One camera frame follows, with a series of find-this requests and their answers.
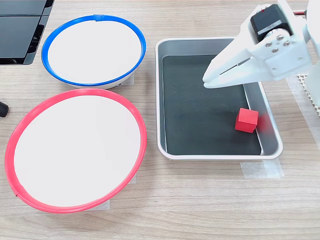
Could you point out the small red cube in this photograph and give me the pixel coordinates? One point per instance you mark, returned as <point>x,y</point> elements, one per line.
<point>246,120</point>

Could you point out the white plate with blue rim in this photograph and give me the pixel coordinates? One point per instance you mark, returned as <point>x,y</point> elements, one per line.
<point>95,50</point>

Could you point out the small black rounded object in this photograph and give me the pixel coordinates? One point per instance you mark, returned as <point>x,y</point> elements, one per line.
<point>3,109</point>

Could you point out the white plate with red rim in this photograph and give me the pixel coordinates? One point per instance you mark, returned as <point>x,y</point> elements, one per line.
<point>75,150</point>

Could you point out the pale perforated base plate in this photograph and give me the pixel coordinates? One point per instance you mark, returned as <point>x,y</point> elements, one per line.
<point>313,100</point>

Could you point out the black tray mat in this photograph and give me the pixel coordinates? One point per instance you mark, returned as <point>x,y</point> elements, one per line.
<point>200,112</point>

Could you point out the clear tape strip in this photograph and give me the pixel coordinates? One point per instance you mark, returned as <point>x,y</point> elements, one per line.
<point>262,170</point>

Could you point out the steel tray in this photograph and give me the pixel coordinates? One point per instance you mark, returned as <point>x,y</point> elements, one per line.
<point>268,140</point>

